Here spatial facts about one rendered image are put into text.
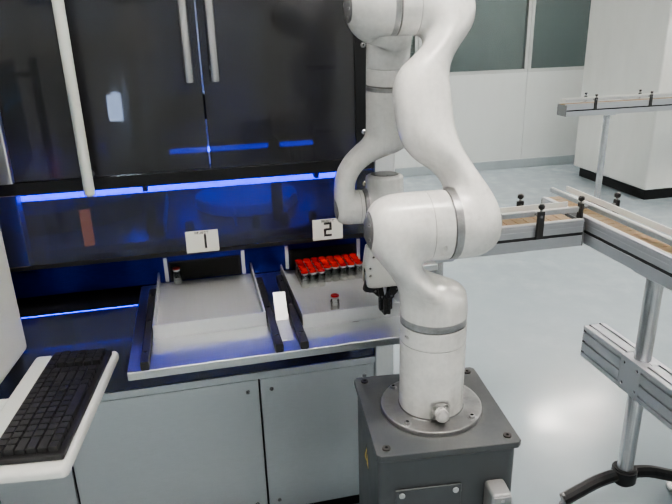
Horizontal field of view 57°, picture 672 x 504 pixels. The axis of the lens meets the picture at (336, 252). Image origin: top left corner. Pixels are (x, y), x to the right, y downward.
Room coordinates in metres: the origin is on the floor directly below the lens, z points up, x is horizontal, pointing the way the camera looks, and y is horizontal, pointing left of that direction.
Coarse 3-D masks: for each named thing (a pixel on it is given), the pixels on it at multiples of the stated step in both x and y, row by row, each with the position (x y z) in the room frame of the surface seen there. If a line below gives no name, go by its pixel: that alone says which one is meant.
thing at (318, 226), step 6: (312, 222) 1.63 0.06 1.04; (318, 222) 1.63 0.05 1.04; (324, 222) 1.64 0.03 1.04; (336, 222) 1.64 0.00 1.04; (312, 228) 1.63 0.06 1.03; (318, 228) 1.63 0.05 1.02; (324, 228) 1.64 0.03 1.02; (336, 228) 1.64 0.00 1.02; (342, 228) 1.65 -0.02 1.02; (318, 234) 1.63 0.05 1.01; (336, 234) 1.64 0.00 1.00; (342, 234) 1.65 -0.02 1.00
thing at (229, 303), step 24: (168, 288) 1.58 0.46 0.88; (192, 288) 1.57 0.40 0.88; (216, 288) 1.57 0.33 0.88; (240, 288) 1.56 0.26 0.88; (168, 312) 1.42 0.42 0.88; (192, 312) 1.42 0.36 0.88; (216, 312) 1.41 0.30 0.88; (240, 312) 1.41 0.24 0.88; (264, 312) 1.34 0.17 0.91; (168, 336) 1.29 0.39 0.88
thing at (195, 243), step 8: (192, 232) 1.56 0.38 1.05; (200, 232) 1.56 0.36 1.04; (208, 232) 1.57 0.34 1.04; (216, 232) 1.57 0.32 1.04; (192, 240) 1.56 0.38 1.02; (200, 240) 1.56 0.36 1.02; (208, 240) 1.57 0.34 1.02; (216, 240) 1.57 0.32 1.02; (192, 248) 1.56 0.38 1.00; (200, 248) 1.56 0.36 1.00; (208, 248) 1.57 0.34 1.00; (216, 248) 1.57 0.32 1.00
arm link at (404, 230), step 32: (416, 192) 1.01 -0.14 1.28; (384, 224) 0.96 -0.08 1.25; (416, 224) 0.95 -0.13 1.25; (448, 224) 0.96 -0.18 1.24; (384, 256) 0.95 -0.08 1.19; (416, 256) 0.95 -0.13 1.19; (448, 256) 0.98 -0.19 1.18; (416, 288) 0.95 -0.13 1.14; (448, 288) 0.98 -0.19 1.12; (416, 320) 0.97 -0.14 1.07; (448, 320) 0.96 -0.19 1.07
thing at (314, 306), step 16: (288, 288) 1.52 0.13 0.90; (304, 288) 1.55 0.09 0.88; (320, 288) 1.55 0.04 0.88; (336, 288) 1.54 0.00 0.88; (352, 288) 1.54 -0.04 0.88; (384, 288) 1.54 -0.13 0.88; (304, 304) 1.45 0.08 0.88; (320, 304) 1.45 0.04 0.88; (352, 304) 1.44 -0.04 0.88; (368, 304) 1.44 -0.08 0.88; (304, 320) 1.32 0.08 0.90; (320, 320) 1.33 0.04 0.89; (336, 320) 1.34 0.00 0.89; (352, 320) 1.35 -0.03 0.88
